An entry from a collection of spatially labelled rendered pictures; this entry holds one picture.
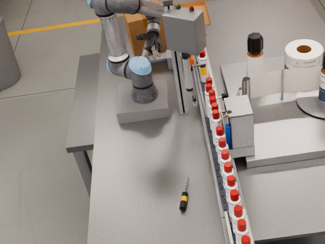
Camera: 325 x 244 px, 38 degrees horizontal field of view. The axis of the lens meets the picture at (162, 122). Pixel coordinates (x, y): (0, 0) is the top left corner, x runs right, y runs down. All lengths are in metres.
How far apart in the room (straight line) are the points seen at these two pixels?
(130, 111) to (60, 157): 1.34
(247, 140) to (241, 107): 0.17
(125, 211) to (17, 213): 1.48
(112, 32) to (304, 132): 1.09
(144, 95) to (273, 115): 0.70
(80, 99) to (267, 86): 1.12
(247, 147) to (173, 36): 0.63
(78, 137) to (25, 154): 1.38
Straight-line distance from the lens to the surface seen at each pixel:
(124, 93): 2.73
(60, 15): 5.78
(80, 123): 2.72
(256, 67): 2.61
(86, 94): 2.92
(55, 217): 3.41
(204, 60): 2.64
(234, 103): 2.16
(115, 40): 2.53
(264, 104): 2.56
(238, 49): 3.08
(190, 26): 2.16
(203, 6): 3.60
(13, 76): 4.77
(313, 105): 2.54
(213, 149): 2.33
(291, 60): 2.67
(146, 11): 2.47
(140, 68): 2.52
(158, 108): 2.58
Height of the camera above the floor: 2.53
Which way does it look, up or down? 41 degrees down
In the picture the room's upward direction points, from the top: 11 degrees counter-clockwise
